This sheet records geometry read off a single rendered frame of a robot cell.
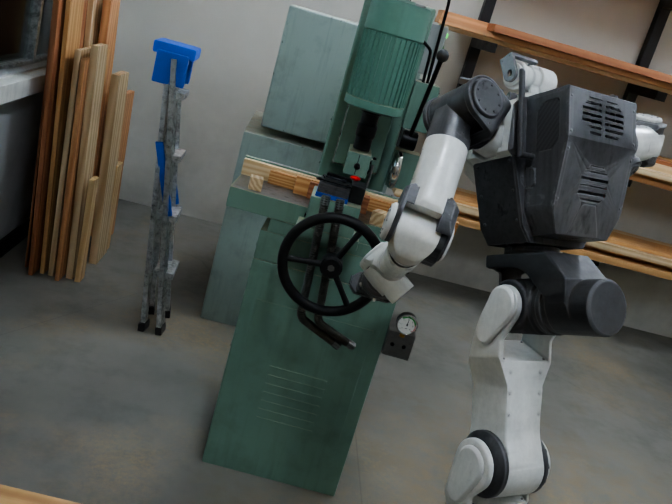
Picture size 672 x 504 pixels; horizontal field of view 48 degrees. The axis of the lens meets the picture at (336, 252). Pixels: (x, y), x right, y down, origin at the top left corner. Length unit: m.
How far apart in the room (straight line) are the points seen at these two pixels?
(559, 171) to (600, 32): 3.39
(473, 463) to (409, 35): 1.15
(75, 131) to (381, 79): 1.60
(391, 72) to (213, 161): 2.69
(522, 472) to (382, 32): 1.20
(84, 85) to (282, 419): 1.68
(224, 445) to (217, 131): 2.60
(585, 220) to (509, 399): 0.41
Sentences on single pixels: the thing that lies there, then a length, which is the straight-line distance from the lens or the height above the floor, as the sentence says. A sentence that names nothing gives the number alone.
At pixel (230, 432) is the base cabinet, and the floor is 0.13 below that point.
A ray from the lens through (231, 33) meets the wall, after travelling 4.61.
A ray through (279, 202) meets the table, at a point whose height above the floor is 0.89.
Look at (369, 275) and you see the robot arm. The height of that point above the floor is 0.91.
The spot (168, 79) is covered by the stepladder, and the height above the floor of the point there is 1.03.
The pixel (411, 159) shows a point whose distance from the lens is 2.42.
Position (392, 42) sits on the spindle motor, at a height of 1.40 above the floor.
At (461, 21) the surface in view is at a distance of 4.29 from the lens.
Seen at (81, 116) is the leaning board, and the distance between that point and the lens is 3.38.
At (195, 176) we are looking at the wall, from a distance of 4.75.
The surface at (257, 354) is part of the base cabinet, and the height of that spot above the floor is 0.42.
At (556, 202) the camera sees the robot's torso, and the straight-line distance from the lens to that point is 1.53.
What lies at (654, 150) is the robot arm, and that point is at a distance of 2.05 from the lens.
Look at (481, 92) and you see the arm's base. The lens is 1.52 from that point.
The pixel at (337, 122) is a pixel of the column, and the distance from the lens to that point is 2.43.
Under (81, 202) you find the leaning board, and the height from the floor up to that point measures 0.37.
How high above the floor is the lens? 1.43
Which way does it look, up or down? 17 degrees down
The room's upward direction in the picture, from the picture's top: 16 degrees clockwise
